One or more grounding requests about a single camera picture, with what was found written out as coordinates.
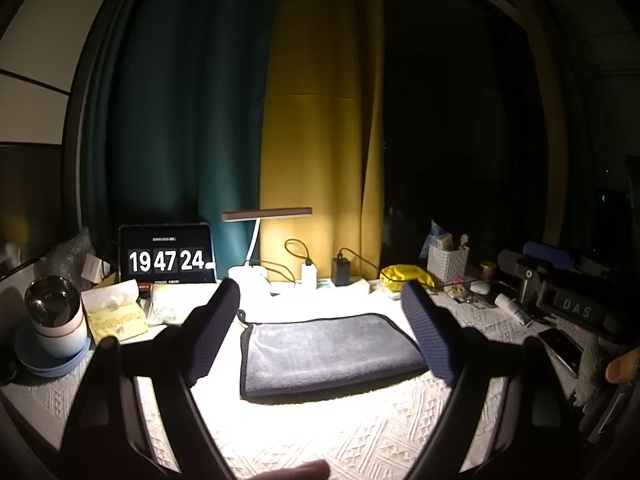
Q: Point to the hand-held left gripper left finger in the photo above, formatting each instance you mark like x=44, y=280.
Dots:
x=215, y=332

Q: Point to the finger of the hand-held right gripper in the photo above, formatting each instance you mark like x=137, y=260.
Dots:
x=520, y=266
x=546, y=251

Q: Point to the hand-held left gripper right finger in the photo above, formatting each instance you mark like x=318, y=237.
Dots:
x=430, y=332

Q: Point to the grey towel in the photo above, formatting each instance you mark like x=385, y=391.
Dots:
x=330, y=350

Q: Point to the person's right hand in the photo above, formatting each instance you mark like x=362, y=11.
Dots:
x=620, y=365

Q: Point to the person's left hand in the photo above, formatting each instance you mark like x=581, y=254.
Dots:
x=295, y=472

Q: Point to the small gold jar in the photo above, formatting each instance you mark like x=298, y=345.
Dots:
x=487, y=269

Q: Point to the white tube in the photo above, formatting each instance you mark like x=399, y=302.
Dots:
x=512, y=308

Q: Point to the white mouse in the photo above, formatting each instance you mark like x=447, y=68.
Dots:
x=480, y=287

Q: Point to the smartphone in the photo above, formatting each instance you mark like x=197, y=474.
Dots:
x=561, y=347

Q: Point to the clear flat packet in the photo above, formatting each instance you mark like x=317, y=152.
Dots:
x=167, y=305

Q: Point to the yellow bag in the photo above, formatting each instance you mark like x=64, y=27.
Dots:
x=407, y=276

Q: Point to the white woven basket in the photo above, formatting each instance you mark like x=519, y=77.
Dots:
x=447, y=264

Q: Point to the white desk lamp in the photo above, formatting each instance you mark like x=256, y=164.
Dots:
x=255, y=270

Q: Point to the tablet with clock display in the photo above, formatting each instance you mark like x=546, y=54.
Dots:
x=167, y=260

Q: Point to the yellow tissue pack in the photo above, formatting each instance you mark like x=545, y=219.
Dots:
x=116, y=316

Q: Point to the black charger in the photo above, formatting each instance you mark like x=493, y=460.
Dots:
x=341, y=271

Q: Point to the white charger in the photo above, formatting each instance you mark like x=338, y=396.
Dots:
x=309, y=275

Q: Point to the small white box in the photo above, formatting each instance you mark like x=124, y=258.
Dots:
x=93, y=267

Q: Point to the white lace tablecloth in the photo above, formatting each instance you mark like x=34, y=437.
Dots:
x=320, y=435

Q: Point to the steel and white mug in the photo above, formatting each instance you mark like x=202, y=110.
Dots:
x=52, y=312

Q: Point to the clear plastic bag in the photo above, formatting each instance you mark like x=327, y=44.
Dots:
x=70, y=255

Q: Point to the blue plate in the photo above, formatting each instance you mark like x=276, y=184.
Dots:
x=40, y=365

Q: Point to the yellow curtain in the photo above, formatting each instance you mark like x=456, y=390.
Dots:
x=320, y=135

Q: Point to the teal curtain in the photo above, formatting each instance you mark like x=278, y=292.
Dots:
x=180, y=110

